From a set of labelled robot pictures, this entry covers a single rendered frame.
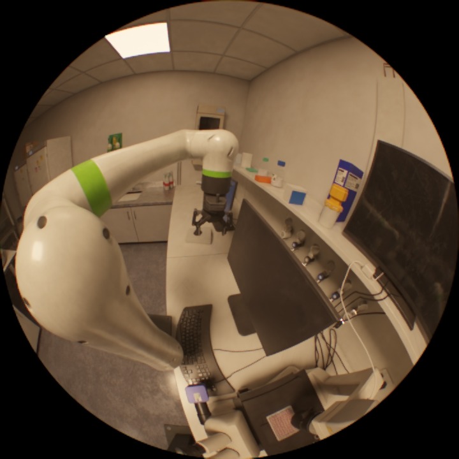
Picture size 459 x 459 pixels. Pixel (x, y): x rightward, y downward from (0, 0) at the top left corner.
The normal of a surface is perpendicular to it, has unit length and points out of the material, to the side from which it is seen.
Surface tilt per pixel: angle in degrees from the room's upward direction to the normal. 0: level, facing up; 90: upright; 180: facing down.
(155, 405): 0
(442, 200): 86
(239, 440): 0
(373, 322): 90
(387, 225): 86
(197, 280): 0
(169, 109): 90
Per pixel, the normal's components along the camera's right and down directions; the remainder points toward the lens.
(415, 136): -0.95, 0.05
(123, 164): 0.89, -0.14
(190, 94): 0.28, 0.57
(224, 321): 0.14, -0.82
